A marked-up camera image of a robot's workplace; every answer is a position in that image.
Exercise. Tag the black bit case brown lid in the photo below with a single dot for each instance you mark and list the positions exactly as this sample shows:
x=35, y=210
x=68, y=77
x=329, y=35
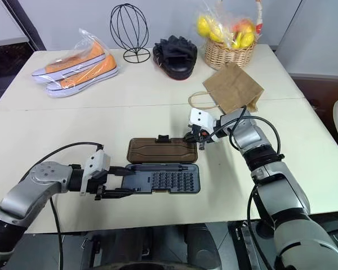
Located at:
x=162, y=153

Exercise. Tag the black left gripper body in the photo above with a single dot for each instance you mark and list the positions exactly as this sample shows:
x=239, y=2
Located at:
x=97, y=184

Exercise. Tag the dark brown cabinet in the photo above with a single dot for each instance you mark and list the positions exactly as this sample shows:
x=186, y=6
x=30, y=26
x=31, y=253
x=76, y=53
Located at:
x=321, y=90

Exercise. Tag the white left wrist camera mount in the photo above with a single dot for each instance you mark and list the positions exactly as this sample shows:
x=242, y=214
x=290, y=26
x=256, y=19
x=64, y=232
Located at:
x=97, y=161

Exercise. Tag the orange canvas sneaker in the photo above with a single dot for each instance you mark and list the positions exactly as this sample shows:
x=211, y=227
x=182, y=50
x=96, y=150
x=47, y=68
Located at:
x=87, y=76
x=73, y=60

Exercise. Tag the black sandal red trim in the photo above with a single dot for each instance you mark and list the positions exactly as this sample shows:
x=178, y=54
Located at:
x=177, y=69

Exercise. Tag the dark rounded shape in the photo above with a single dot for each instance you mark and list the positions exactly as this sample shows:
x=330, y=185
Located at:
x=201, y=244
x=129, y=247

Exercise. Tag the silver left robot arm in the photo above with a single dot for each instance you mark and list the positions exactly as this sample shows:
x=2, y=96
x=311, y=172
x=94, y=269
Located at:
x=42, y=181

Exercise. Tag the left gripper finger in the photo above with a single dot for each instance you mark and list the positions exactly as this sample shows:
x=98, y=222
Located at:
x=118, y=193
x=122, y=171

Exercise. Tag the woven wicker basket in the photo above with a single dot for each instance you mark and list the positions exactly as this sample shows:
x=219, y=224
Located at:
x=228, y=56

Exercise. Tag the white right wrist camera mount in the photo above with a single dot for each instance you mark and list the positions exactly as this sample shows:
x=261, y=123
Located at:
x=200, y=116

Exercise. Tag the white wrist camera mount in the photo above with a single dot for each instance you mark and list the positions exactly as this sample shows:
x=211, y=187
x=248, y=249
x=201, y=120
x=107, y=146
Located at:
x=97, y=161
x=200, y=116

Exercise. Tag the brown paper bag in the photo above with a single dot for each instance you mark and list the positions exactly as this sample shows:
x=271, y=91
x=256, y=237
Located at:
x=232, y=87

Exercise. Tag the clear plastic fruit wrap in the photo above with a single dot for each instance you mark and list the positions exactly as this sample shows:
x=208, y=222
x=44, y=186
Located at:
x=228, y=17

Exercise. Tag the yellow lemon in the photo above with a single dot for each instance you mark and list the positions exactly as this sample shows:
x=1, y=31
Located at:
x=216, y=36
x=203, y=26

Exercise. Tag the yellow fruit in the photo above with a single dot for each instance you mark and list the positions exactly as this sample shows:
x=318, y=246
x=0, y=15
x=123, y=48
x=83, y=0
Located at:
x=245, y=40

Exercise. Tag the black metal frame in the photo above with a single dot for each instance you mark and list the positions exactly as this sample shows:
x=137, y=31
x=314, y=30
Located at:
x=248, y=244

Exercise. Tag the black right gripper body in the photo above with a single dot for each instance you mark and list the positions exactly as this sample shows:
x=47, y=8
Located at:
x=200, y=134

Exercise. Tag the dark furniture with black post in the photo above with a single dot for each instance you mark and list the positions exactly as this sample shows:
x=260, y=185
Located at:
x=5, y=64

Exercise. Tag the clear plastic shoe bag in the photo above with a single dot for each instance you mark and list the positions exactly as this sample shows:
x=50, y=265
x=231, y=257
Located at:
x=86, y=39

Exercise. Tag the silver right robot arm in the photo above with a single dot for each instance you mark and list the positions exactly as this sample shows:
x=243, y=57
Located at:
x=287, y=197

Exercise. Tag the red yellow apple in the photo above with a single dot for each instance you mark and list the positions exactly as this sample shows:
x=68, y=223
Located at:
x=243, y=26

